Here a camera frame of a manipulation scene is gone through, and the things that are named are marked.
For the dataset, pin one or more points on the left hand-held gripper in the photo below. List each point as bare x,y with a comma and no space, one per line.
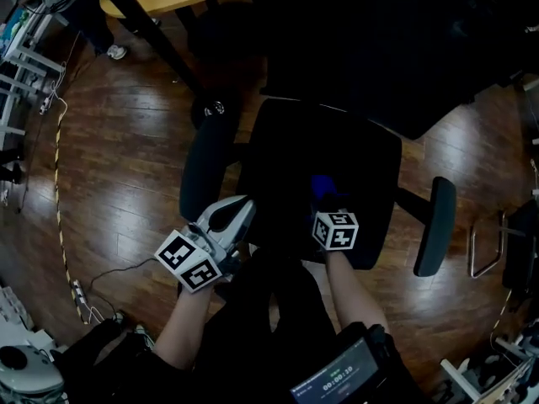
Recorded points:
227,219

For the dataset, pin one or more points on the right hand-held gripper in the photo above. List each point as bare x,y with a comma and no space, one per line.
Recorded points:
337,232

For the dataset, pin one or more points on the blue cloth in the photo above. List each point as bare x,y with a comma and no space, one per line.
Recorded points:
323,185

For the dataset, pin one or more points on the black office chair seat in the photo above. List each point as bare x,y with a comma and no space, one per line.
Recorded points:
320,150

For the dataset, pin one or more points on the person's right forearm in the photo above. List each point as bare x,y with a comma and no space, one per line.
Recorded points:
353,293

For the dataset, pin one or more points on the person's left forearm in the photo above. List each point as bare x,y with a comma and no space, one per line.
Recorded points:
185,326

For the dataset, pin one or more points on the black chair armrest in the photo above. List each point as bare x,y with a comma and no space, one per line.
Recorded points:
438,225
206,162

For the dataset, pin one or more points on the person's black trousers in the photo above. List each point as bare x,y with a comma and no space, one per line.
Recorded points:
261,326

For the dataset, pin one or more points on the black chest-worn screen device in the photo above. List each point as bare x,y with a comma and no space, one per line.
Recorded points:
341,377

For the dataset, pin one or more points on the white power strip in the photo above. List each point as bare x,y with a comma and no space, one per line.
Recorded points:
79,293

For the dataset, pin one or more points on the large black mat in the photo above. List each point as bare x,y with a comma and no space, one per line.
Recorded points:
379,49

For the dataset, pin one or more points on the person's black shirt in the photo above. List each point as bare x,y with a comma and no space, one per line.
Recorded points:
109,368

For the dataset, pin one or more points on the grey round device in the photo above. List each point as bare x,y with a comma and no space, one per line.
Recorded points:
27,370

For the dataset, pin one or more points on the white metal shelf rack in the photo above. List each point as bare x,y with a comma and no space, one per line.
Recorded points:
21,57

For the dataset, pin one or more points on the chrome frame black chair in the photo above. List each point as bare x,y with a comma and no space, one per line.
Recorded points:
520,246

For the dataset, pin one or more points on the white metal frame rack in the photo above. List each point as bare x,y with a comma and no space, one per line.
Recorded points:
484,377

